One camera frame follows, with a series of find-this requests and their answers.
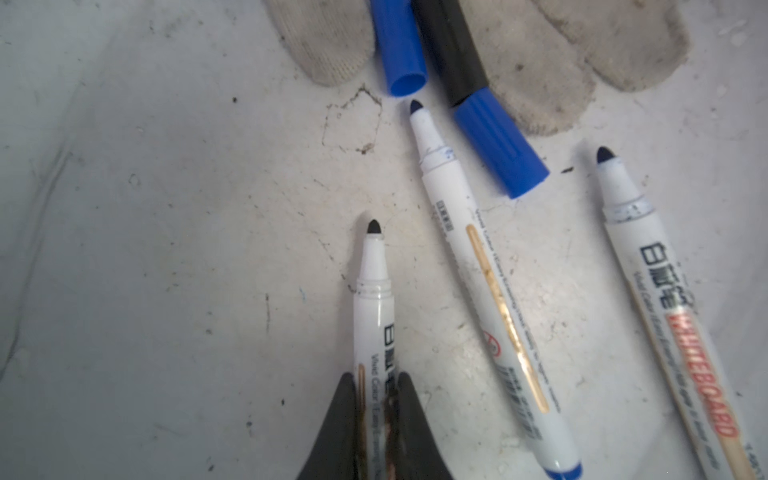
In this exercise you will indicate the black pen cap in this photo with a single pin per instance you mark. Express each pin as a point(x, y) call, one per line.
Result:
point(450, 45)

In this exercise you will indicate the white knit glove on table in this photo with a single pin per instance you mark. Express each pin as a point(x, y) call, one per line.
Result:
point(540, 56)

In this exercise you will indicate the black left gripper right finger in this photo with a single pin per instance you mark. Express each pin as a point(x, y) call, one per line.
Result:
point(414, 452)

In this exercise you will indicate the blue pen cap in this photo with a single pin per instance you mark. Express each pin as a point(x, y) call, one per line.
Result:
point(500, 144)
point(400, 46)

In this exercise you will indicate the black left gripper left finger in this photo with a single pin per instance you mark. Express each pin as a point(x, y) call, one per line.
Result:
point(333, 455)

